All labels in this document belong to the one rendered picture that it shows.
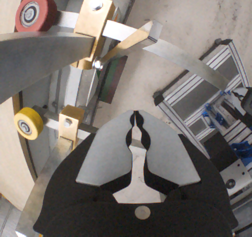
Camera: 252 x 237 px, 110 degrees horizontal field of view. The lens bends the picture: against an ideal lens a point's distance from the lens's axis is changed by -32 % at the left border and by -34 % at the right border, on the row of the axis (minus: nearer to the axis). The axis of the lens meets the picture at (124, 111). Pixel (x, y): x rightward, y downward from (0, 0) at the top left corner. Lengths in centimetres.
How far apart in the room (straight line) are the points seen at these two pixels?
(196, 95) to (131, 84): 56
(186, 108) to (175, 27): 67
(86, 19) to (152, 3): 96
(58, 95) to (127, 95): 74
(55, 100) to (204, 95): 104
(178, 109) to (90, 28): 96
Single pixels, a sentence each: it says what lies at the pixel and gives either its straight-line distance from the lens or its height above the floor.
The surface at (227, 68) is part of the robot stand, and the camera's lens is 120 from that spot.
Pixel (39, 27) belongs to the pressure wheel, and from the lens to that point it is 24.
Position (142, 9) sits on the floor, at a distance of 114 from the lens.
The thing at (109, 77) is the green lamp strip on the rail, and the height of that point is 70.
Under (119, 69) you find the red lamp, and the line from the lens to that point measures 41.
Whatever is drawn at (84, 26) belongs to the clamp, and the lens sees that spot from 24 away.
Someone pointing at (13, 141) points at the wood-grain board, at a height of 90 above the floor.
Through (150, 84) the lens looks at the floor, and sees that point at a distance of 117.
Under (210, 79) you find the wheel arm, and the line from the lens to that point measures 30.
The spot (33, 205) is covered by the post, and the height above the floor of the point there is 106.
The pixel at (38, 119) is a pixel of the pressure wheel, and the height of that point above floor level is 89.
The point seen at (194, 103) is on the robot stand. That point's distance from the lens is 112.
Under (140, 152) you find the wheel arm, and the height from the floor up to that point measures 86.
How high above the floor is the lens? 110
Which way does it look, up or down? 60 degrees down
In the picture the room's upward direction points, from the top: 175 degrees counter-clockwise
